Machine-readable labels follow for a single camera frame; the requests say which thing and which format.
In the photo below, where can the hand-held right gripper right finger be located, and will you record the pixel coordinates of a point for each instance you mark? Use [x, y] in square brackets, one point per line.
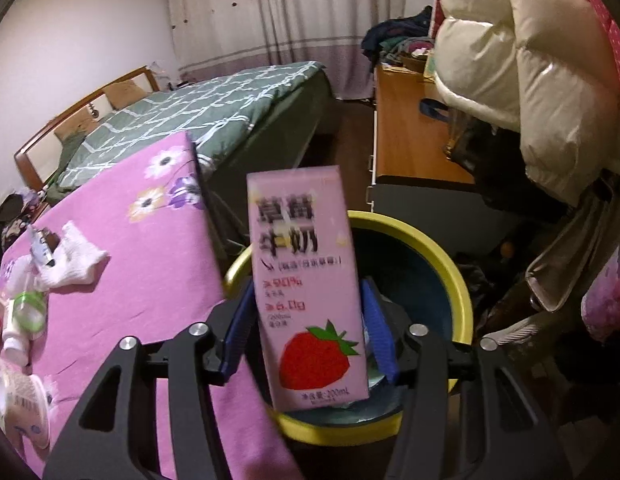
[379, 332]

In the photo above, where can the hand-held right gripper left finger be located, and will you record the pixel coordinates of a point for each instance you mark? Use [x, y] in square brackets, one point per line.
[237, 332]

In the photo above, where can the yellow rimmed waste bin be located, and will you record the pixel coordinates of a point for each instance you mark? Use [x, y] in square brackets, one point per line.
[415, 270]

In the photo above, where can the pink strawberry milk carton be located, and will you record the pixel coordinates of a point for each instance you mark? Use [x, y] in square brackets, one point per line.
[305, 285]

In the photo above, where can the pink floral tablecloth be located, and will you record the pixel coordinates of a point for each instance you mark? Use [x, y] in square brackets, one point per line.
[140, 270]

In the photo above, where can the white sock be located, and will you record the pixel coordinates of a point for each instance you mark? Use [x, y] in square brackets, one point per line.
[75, 257]

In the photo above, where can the beige coat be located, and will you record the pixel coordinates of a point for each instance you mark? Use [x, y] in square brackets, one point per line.
[560, 270]

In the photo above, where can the wooden cabinet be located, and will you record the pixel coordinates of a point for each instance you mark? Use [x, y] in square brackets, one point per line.
[410, 140]

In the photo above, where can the black bag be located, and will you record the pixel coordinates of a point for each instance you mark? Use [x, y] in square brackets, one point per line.
[482, 160]

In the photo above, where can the green lidded small cup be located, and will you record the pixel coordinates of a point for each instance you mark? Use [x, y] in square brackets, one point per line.
[29, 310]

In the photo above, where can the silver striped wrapper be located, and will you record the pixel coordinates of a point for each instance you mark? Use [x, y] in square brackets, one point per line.
[40, 247]

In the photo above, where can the small white bottle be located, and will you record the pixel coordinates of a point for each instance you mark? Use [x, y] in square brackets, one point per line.
[15, 342]

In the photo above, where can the white paper cup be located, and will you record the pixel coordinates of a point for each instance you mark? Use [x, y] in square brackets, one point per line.
[22, 405]

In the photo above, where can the green checked bed blanket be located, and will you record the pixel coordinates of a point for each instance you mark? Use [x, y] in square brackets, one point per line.
[190, 110]

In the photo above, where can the pink floral cloth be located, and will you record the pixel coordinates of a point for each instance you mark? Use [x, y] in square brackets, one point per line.
[607, 300]

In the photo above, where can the dark floral bag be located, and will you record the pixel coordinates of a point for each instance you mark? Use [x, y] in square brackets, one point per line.
[10, 225]

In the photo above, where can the wooden bed headboard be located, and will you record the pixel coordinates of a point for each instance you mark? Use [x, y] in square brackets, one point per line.
[122, 91]

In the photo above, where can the pile of dark clothes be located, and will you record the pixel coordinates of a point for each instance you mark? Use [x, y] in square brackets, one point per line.
[390, 35]

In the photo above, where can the white puffer jacket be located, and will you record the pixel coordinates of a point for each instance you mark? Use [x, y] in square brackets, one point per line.
[540, 60]

